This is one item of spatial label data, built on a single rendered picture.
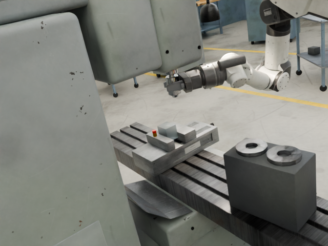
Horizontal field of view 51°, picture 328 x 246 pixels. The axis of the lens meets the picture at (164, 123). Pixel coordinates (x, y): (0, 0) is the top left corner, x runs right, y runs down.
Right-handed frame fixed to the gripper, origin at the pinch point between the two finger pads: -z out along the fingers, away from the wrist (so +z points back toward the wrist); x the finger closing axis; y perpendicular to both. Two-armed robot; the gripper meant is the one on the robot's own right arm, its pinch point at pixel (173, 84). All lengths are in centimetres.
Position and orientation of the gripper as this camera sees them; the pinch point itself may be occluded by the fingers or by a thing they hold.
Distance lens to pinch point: 123.3
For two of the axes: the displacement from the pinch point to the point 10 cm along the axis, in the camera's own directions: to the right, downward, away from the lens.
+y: 2.0, 9.0, 3.8
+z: 9.6, -2.5, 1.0
